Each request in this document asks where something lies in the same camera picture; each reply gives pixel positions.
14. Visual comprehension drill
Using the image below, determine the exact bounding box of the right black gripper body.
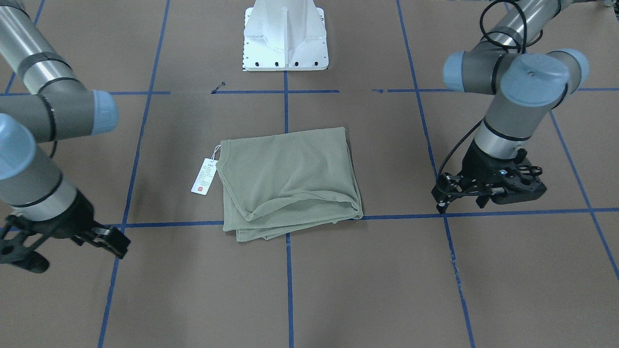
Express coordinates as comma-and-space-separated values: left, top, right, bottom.
0, 192, 131, 274

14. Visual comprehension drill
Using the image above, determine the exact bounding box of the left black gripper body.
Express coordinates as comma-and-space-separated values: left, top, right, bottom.
431, 143, 547, 214

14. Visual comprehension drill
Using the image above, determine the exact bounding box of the olive green long-sleeve shirt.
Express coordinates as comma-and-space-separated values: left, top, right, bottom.
216, 127, 364, 242

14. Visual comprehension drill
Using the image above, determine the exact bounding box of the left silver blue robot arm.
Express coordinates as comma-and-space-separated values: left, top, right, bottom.
431, 0, 590, 214

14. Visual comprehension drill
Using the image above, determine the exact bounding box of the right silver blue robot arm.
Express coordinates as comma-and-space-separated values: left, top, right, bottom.
0, 0, 131, 274

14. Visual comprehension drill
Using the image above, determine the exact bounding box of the white paper shirt tag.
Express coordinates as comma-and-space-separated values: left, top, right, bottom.
191, 158, 218, 195

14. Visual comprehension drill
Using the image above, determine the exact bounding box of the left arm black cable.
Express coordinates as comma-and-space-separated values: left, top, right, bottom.
435, 0, 561, 194

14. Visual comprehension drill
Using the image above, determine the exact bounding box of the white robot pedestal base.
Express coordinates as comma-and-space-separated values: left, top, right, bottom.
242, 0, 329, 72

